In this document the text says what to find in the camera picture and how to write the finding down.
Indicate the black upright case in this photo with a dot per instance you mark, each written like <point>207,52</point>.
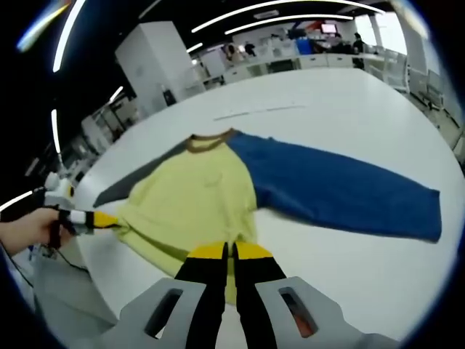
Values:
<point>169,97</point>

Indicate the person's left hand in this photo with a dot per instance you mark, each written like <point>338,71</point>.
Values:
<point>29,232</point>

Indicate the white square pillar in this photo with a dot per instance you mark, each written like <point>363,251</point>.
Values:
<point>152,65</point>

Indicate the long ceiling light strip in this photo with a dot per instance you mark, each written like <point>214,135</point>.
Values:
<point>290,18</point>
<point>218,19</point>

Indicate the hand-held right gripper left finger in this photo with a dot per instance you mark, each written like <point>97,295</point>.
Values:
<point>207,301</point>

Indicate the yellow blue grey garment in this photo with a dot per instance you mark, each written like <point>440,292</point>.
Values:
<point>189,196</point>

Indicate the blue bin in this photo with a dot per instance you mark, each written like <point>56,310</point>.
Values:
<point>304,46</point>

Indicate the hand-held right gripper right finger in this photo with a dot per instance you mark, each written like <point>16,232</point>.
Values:
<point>254,301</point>

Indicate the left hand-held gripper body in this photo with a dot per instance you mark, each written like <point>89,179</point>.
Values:
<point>60,194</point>

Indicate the white counter row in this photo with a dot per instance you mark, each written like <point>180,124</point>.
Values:
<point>254,69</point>

